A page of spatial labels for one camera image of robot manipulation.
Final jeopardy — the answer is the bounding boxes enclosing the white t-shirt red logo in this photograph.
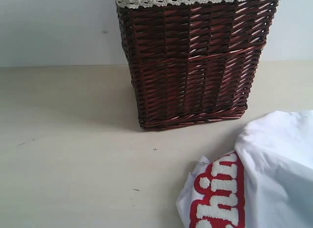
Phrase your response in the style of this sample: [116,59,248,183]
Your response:
[176,111,313,228]

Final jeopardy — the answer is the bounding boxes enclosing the dark red wicker basket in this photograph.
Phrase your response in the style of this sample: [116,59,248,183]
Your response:
[116,0,280,130]

